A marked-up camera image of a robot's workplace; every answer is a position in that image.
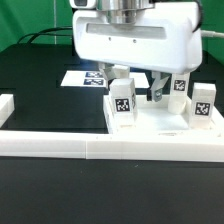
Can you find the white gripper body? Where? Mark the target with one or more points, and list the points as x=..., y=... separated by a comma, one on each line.
x=164, y=38

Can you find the white square tabletop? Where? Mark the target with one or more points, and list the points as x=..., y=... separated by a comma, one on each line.
x=154, y=118

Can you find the white U-shaped obstacle wall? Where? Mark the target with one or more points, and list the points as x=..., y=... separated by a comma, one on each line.
x=111, y=146

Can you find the white sheet with AprilTags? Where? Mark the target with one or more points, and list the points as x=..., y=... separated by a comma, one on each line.
x=96, y=79

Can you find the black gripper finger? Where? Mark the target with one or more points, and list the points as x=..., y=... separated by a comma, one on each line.
x=155, y=90
x=104, y=75

